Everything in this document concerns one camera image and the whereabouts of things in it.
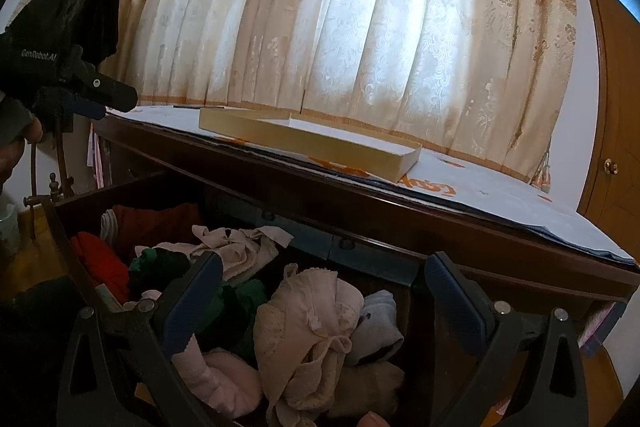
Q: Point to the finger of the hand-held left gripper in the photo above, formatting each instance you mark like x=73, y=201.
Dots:
x=107, y=89
x=87, y=108

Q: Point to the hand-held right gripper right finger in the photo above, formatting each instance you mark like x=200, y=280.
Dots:
x=452, y=297

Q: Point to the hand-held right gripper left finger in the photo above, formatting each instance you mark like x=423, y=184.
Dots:
x=192, y=307

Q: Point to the green garment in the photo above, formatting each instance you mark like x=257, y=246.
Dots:
x=245, y=299
x=157, y=264

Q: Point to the beige lace garment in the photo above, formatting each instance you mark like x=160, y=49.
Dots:
x=235, y=252

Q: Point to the white sock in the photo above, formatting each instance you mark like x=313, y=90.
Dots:
x=375, y=322

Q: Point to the dark red garment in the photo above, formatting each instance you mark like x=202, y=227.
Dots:
x=150, y=222

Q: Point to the orange-red garment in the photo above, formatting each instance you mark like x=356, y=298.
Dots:
x=100, y=262

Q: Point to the dark wooden drawer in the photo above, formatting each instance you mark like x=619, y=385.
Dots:
x=62, y=232

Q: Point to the shallow cream box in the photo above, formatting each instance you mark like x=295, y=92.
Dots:
x=300, y=142

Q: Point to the pale pink underwear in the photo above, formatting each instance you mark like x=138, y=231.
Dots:
x=310, y=322

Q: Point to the dark drawer knob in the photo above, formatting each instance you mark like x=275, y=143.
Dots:
x=345, y=243

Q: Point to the person's left hand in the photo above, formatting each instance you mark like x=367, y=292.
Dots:
x=10, y=164

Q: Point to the pink striped cloth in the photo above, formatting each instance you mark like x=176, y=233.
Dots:
x=95, y=152

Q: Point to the metal coat rack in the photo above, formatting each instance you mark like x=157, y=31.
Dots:
x=62, y=167

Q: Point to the black hanging clothes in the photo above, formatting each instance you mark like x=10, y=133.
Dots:
x=107, y=7

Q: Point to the pink garment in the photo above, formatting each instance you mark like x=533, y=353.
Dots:
x=220, y=377

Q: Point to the small white garment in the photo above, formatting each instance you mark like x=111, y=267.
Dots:
x=107, y=227

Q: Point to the tan knit garment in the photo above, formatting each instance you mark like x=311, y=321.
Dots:
x=370, y=387

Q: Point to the dark wooden dresser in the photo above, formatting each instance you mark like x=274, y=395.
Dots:
x=350, y=207

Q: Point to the brass door knob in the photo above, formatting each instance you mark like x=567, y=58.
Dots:
x=610, y=166

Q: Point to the cream orange patterned curtain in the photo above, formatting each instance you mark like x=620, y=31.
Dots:
x=350, y=32

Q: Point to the brown wooden door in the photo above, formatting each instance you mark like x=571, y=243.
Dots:
x=615, y=107

